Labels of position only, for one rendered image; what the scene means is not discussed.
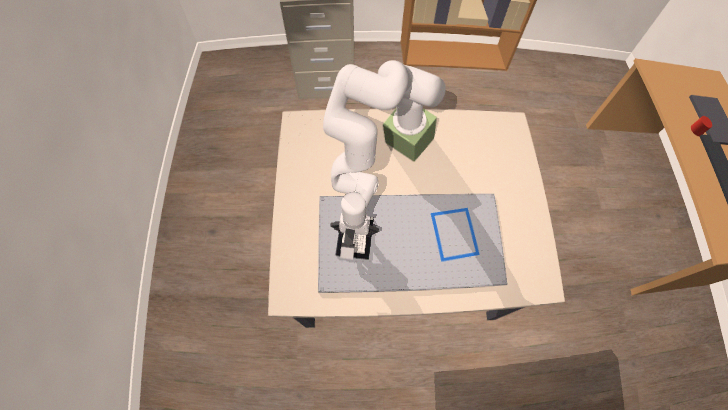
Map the black rectangular frame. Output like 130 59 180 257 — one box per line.
336 217 373 259

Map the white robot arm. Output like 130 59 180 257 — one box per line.
323 61 446 259

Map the blue tape outline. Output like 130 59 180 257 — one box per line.
431 208 480 262

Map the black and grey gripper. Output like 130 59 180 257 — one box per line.
330 213 379 240

